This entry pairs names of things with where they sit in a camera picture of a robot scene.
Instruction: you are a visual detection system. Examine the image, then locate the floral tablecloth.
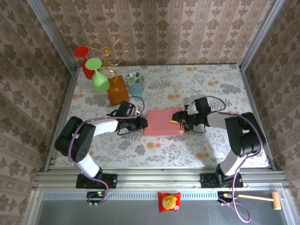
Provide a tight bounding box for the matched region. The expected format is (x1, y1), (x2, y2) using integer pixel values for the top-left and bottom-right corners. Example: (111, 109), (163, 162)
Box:
(56, 65), (270, 168)

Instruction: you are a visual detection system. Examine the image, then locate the leaf patterned bowl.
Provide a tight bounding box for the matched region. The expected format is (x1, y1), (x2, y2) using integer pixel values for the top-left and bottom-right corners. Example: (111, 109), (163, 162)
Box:
(125, 72), (145, 86)

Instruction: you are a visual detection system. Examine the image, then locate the green plastic wine glass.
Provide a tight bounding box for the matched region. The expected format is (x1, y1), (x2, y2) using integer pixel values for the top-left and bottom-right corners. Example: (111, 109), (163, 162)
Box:
(84, 58), (110, 92)

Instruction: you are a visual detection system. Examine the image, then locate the red snack packet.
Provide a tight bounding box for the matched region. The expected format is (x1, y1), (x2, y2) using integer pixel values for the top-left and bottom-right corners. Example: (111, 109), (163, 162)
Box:
(157, 191), (181, 213)

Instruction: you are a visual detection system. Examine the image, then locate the small black controller board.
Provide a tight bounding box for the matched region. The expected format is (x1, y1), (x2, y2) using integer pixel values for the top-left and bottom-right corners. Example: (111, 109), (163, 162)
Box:
(86, 191), (109, 207)
(217, 191), (239, 207)

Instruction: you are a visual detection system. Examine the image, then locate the red plastic wine glass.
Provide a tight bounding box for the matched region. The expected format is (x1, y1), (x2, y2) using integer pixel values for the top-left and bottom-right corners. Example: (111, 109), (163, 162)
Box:
(73, 46), (96, 81)

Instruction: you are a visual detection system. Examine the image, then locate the wooden mallet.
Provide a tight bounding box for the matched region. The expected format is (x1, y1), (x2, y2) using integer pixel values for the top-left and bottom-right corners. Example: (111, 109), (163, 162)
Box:
(237, 191), (282, 210)

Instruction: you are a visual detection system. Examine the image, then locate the gold wire stand orange base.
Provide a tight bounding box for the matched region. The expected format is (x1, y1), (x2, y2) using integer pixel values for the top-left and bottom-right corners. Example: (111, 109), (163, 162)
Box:
(93, 32), (131, 106)

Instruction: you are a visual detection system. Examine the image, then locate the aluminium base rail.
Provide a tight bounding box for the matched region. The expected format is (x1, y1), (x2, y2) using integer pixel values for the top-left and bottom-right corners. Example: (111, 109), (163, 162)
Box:
(32, 166), (289, 191)

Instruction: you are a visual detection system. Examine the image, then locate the aluminium table side rail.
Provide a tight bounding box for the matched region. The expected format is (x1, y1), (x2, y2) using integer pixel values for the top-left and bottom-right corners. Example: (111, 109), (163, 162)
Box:
(238, 64), (277, 171)
(44, 68), (78, 172)

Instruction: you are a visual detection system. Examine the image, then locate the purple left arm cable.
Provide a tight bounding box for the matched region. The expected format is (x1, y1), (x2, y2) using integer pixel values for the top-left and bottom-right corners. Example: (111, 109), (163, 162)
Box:
(68, 95), (145, 207)

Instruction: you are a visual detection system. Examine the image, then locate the grey slotted cable duct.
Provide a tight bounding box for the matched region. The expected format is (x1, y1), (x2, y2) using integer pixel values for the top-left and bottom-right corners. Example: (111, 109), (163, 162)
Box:
(42, 190), (235, 200)

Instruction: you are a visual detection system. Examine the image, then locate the aluminium frame post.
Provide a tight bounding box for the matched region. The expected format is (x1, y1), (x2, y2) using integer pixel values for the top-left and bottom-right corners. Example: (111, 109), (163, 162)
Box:
(25, 0), (78, 73)
(240, 0), (282, 68)

